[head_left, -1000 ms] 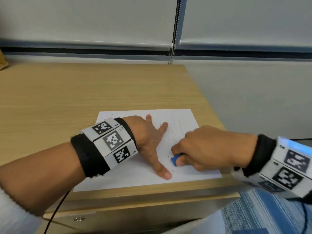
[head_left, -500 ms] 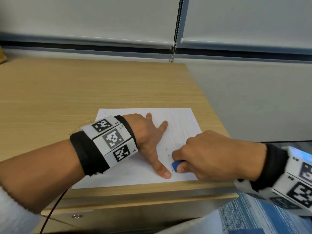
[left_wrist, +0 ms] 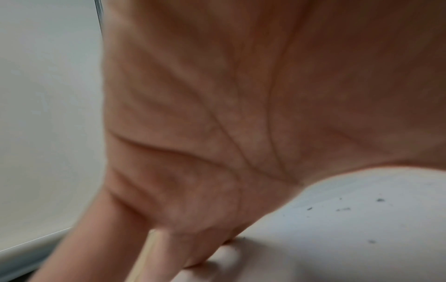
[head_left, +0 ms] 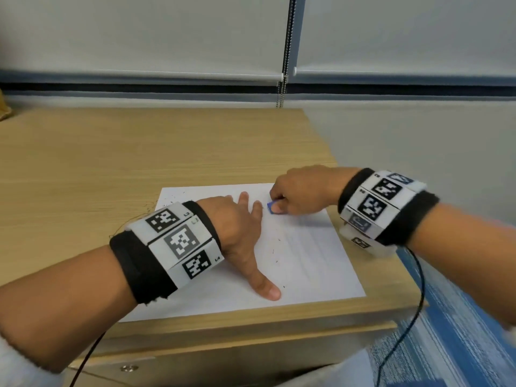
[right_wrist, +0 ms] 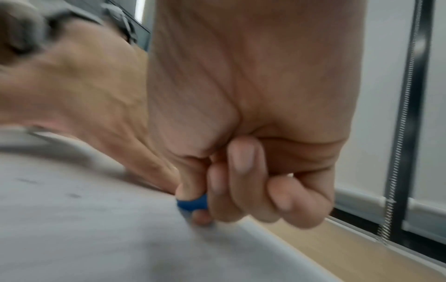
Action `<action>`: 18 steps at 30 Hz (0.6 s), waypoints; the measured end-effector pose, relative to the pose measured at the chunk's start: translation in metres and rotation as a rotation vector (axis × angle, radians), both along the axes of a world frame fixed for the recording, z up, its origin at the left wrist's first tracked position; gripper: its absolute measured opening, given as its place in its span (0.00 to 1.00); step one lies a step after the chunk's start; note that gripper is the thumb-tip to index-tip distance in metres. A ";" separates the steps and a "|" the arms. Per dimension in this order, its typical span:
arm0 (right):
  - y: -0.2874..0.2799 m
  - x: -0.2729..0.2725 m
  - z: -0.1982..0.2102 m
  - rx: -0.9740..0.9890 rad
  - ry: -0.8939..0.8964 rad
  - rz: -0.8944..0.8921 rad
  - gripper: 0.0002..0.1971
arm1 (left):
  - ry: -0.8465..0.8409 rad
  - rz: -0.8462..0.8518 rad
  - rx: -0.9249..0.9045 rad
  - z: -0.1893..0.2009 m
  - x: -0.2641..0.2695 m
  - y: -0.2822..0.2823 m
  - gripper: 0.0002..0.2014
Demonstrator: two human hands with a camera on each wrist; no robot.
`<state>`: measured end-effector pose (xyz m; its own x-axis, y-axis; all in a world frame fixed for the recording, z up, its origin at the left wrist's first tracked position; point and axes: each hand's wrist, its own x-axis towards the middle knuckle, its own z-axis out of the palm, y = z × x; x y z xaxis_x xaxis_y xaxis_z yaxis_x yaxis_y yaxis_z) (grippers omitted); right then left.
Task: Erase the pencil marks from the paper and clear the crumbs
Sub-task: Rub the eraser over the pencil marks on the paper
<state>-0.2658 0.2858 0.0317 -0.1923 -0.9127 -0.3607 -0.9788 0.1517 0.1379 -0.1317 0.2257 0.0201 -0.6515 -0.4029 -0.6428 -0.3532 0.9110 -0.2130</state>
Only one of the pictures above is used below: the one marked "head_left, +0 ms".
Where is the person's right hand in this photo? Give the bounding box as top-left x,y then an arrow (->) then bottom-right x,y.
269,164 -> 362,217

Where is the person's left hand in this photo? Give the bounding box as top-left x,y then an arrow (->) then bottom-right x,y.
196,192 -> 282,302

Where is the white paper sheet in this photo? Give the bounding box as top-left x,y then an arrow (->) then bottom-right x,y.
119,182 -> 368,324

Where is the person's left forearm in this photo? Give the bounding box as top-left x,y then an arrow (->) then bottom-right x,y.
0,243 -> 138,374

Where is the person's right forearm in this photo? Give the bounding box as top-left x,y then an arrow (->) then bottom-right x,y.
408,203 -> 516,332

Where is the wooden desk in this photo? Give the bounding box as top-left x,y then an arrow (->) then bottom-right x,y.
0,106 -> 429,387

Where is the black left wristband with markers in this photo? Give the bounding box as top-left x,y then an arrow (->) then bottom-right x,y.
109,201 -> 225,306

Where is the wooden drawer front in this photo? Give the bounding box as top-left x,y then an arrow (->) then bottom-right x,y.
69,320 -> 399,387

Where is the narrow white roller blind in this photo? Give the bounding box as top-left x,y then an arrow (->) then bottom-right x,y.
293,0 -> 516,80

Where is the wide white roller blind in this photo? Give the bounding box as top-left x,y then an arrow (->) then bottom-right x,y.
0,0 -> 291,82

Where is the brown cardboard box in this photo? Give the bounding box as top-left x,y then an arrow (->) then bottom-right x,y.
0,88 -> 13,122

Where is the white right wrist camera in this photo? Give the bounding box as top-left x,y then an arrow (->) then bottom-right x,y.
338,221 -> 400,259

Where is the metal bead chain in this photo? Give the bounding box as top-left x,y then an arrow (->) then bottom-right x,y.
275,0 -> 295,109

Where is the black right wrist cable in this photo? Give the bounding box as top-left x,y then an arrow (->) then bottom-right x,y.
376,245 -> 426,387

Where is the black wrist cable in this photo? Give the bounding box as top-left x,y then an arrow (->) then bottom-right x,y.
68,330 -> 108,387
376,245 -> 426,387

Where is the blue window post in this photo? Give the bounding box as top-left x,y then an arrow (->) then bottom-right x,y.
286,0 -> 307,75

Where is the dark window frame rail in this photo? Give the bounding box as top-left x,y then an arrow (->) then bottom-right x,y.
0,70 -> 516,102

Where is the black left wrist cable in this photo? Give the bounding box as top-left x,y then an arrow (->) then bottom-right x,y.
68,330 -> 108,387

